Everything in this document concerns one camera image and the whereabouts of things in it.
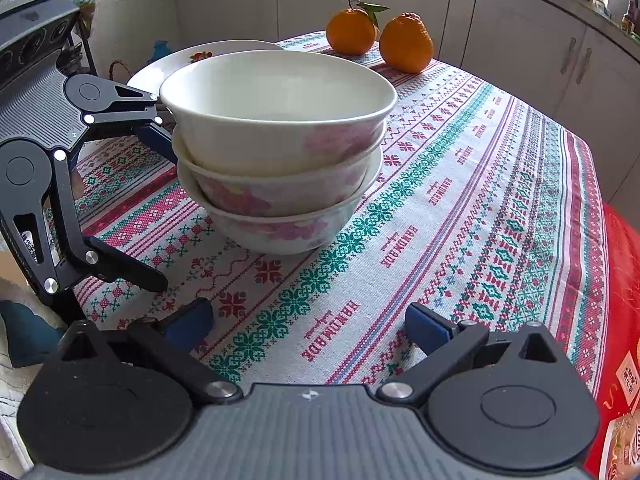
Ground patterned woven tablecloth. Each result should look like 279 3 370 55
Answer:
70 30 612 397

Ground red gift box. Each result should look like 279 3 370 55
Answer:
582 202 640 480

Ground white bowl pink flowers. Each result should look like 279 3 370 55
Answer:
158 49 399 179
171 124 387 219
177 152 384 256

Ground white fruit-print plate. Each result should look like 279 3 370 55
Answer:
126 39 287 97

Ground orange with leafy stem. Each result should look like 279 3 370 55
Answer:
325 0 391 57

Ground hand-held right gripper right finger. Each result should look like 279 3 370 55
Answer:
376 302 573 403

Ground black shelf rack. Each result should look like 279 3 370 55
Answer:
54 0 99 80

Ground bumpy orange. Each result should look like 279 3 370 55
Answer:
378 11 435 75

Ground wicker basket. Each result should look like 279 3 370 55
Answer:
107 59 133 87

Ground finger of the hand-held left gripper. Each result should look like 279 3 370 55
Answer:
84 80 178 166
0 150 168 306

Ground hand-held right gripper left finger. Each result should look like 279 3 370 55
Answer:
50 297 244 405

